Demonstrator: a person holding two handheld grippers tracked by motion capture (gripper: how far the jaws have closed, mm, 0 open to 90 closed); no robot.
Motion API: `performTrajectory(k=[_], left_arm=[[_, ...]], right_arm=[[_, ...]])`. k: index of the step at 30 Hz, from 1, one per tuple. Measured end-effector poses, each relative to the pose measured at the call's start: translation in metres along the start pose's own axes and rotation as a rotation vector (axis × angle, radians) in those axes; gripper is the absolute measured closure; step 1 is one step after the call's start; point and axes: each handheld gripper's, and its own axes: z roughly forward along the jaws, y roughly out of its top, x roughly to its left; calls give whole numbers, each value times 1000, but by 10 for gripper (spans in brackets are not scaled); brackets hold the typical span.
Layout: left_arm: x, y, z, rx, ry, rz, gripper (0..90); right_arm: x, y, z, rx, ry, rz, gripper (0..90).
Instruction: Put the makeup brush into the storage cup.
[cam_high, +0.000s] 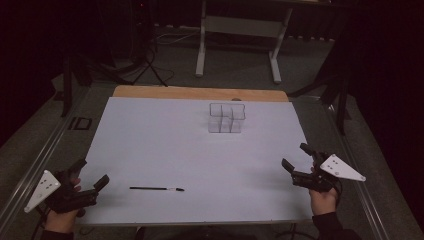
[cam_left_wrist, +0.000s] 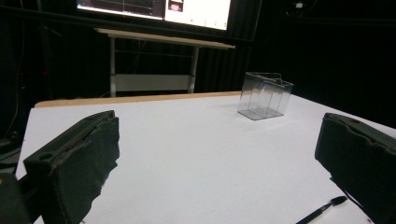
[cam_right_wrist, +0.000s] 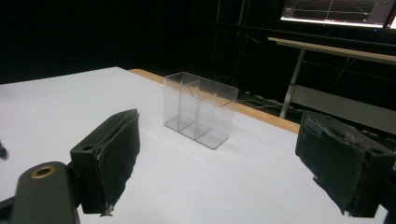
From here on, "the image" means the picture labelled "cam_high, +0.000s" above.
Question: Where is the person's right hand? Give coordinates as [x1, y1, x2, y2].
[308, 166, 339, 217]

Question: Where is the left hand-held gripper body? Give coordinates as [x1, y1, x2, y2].
[23, 169, 100, 215]

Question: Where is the white floor cable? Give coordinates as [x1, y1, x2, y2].
[151, 30, 201, 46]

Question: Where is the black pen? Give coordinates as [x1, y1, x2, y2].
[129, 186, 186, 193]

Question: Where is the metal floor rail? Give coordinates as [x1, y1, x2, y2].
[321, 99, 391, 240]
[0, 87, 91, 231]

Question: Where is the person's left hand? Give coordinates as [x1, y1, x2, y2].
[44, 177, 87, 234]

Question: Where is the white metal desk frame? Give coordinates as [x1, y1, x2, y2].
[195, 0, 295, 85]

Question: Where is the small black floor frame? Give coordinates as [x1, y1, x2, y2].
[67, 116, 94, 132]

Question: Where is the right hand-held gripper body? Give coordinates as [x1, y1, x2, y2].
[291, 151, 367, 194]

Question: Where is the black tripod stand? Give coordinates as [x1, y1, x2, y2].
[288, 59, 353, 136]
[60, 49, 169, 118]

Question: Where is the white table mat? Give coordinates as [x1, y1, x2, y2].
[77, 96, 315, 226]

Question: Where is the clear acrylic divided organizer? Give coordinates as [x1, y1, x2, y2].
[207, 102, 247, 135]

